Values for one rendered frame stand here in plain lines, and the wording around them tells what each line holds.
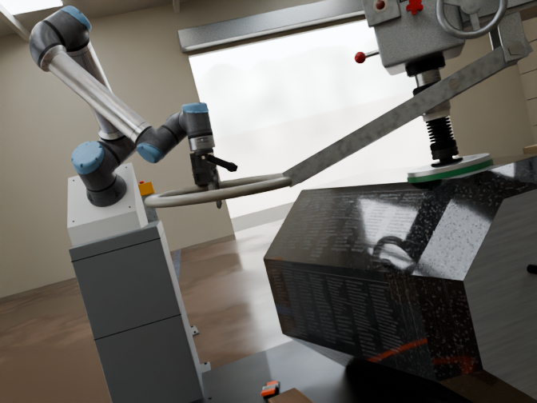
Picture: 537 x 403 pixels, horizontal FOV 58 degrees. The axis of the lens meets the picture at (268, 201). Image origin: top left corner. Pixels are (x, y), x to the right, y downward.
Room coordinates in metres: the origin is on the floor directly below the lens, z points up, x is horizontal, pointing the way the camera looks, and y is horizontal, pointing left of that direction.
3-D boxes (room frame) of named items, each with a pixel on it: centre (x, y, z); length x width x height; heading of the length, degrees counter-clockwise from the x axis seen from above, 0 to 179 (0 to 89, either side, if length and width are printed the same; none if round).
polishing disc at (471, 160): (1.30, -0.49, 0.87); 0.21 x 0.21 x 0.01
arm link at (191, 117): (1.74, 0.17, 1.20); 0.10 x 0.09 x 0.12; 36
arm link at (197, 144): (1.73, 0.18, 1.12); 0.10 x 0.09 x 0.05; 10
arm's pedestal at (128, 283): (2.37, 0.75, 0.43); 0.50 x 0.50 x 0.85; 9
